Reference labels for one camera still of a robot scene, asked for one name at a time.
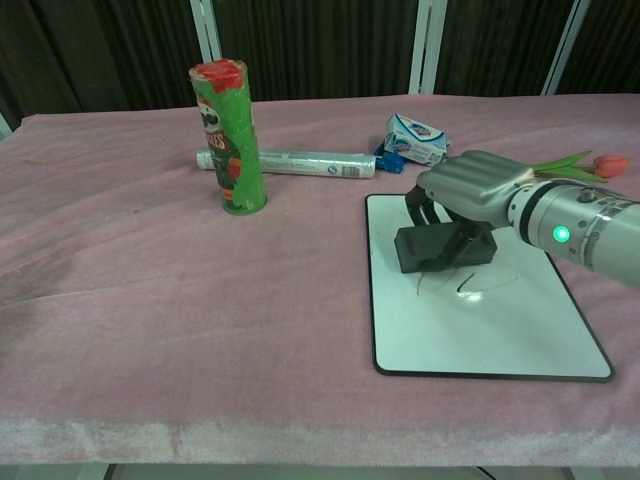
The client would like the green Pringles can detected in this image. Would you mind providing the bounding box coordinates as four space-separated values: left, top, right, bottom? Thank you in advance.
188 58 269 217

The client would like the pink tablecloth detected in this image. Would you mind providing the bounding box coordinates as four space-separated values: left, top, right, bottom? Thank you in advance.
0 92 640 466

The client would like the blue crumpled wrapper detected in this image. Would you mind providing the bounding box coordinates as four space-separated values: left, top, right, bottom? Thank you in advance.
372 142 407 175

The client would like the small black box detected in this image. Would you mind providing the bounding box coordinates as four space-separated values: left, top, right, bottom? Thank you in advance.
393 223 498 275

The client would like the silver plastic wrap roll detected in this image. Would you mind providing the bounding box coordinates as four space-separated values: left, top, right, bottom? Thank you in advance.
194 146 377 180

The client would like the artificial red tulip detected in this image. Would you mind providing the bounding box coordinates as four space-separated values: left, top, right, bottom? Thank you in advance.
529 151 630 184

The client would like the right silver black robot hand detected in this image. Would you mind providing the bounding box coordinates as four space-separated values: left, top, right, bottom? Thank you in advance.
404 149 534 274

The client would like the white tablet board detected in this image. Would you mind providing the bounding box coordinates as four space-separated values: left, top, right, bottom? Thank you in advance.
364 192 615 384

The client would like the white blue soap box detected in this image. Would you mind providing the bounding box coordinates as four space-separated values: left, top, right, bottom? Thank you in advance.
382 112 449 166

